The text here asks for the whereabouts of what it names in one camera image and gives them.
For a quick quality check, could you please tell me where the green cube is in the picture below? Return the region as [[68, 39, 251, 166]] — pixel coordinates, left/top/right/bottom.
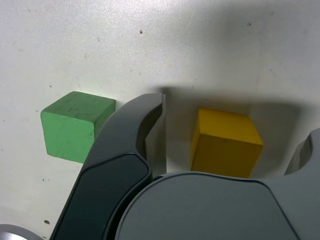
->
[[40, 90, 117, 165]]

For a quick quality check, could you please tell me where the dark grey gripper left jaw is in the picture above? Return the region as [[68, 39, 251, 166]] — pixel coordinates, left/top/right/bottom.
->
[[49, 92, 168, 240]]

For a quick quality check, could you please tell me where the yellow cube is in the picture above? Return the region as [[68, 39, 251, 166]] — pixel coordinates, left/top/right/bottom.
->
[[190, 107, 265, 179]]

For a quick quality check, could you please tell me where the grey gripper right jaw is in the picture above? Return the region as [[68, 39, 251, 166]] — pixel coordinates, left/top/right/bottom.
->
[[114, 127, 320, 240]]

